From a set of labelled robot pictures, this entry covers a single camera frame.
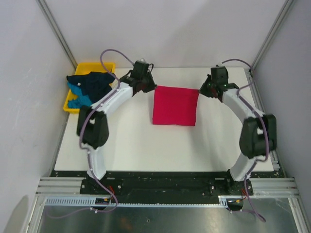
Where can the yellow plastic bin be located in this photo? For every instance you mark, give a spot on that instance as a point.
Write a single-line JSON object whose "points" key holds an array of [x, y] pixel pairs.
{"points": [[83, 69]]}

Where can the navy t shirt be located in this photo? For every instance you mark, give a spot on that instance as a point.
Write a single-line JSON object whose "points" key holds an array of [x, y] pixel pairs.
{"points": [[95, 84]]}

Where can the right aluminium corner post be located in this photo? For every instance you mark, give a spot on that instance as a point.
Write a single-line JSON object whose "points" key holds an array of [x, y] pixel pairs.
{"points": [[276, 26]]}

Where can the grey slotted cable duct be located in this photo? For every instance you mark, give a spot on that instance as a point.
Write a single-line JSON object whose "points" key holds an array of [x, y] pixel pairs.
{"points": [[218, 202]]}

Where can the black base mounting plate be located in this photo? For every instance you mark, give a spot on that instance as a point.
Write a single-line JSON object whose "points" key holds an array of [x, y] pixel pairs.
{"points": [[165, 186]]}

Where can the left aluminium corner post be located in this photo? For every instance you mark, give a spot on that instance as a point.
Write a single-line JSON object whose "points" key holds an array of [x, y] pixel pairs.
{"points": [[47, 13]]}

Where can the teal t shirt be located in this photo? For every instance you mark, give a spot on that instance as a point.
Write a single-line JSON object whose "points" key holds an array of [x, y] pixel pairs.
{"points": [[80, 99]]}

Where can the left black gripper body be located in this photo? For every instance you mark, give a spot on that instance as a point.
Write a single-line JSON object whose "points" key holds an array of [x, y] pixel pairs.
{"points": [[147, 84]]}

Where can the pink t shirt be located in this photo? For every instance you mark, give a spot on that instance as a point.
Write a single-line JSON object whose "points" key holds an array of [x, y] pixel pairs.
{"points": [[175, 106]]}

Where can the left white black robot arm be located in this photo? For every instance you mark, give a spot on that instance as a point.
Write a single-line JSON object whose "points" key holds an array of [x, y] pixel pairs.
{"points": [[92, 127]]}

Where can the aluminium corner post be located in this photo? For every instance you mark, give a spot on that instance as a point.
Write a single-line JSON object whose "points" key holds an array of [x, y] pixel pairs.
{"points": [[47, 13], [276, 26]]}

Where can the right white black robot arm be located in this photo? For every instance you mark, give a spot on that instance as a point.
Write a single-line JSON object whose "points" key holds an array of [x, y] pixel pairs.
{"points": [[258, 136]]}

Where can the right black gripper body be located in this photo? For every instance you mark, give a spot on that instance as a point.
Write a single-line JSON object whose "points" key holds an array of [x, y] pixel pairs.
{"points": [[207, 88]]}

